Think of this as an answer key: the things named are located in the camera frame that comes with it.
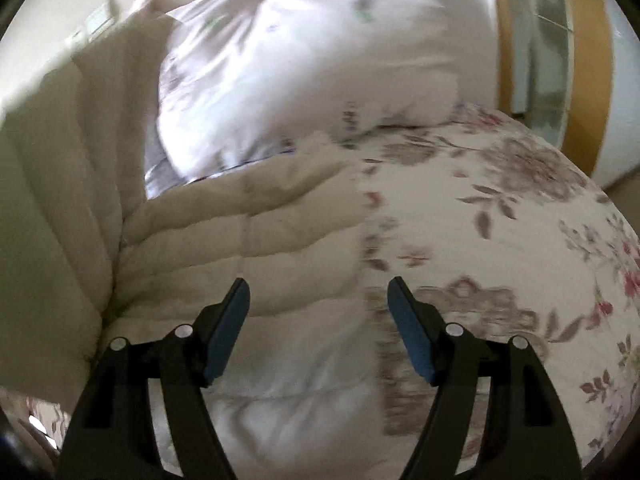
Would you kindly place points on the pink tree print pillow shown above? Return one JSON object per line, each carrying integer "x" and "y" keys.
{"x": 310, "y": 65}

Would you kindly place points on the beige quilted duvet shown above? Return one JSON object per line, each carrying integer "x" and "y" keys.
{"x": 175, "y": 240}

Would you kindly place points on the floral quilted bedspread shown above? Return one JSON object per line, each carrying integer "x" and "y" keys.
{"x": 500, "y": 240}

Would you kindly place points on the wooden cabinet with glass door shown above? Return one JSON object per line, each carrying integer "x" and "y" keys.
{"x": 550, "y": 60}

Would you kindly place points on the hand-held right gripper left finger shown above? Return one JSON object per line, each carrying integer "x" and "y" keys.
{"x": 227, "y": 332}

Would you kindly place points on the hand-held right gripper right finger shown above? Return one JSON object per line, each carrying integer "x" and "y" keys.
{"x": 412, "y": 332}

